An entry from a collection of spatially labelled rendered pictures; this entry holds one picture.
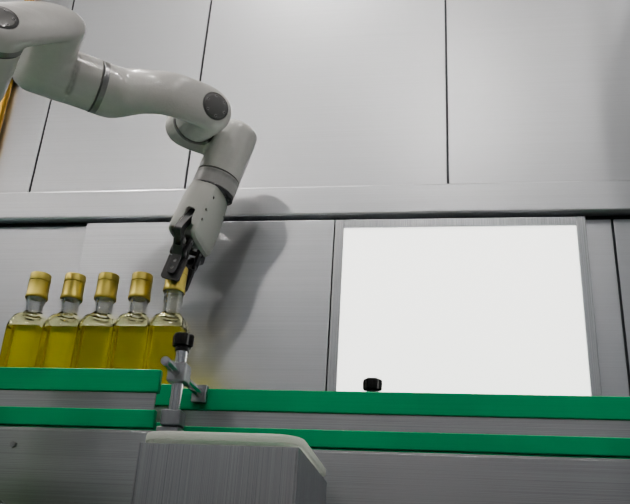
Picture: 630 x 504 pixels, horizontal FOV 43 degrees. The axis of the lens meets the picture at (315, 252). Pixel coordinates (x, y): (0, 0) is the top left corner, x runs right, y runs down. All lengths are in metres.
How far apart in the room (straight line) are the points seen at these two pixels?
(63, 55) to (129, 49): 0.55
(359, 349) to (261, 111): 0.54
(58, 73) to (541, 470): 0.89
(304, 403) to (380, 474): 0.15
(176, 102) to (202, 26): 0.52
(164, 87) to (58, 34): 0.18
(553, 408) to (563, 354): 0.21
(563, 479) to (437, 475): 0.16
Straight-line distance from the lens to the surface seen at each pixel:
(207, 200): 1.30
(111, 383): 1.13
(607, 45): 1.69
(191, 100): 1.29
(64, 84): 1.29
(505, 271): 1.38
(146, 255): 1.49
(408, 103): 1.58
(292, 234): 1.43
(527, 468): 1.11
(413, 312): 1.35
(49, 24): 1.23
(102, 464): 1.09
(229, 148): 1.36
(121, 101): 1.31
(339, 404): 1.14
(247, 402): 1.17
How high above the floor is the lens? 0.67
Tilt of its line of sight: 25 degrees up
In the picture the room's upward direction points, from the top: 4 degrees clockwise
